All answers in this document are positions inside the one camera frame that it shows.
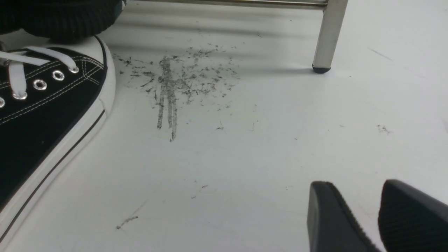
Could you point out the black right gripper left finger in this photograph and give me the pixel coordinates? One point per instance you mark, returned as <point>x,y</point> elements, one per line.
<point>331,224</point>

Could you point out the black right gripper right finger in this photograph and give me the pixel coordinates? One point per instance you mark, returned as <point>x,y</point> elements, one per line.
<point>411,220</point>

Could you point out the stainless steel shoe rack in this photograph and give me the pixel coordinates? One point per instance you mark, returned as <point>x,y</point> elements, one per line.
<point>333,16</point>

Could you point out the black white lace-up sneaker right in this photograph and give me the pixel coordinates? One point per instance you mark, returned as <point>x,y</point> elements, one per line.
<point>54,99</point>

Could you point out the black knit shoe right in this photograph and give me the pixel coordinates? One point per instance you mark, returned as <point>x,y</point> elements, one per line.
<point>60,20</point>

